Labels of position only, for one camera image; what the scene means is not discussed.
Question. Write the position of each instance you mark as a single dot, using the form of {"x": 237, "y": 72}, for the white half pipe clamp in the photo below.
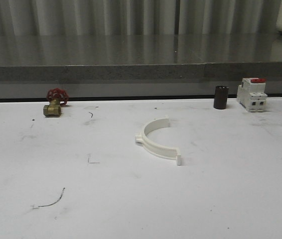
{"x": 154, "y": 148}

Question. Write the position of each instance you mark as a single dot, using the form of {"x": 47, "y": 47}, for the dark brown cylindrical coupling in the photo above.
{"x": 220, "y": 98}

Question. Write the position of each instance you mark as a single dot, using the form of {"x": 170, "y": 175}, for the brass valve red handwheel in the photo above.
{"x": 57, "y": 98}

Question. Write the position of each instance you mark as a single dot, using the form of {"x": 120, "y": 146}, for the white circuit breaker red switch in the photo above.
{"x": 251, "y": 94}

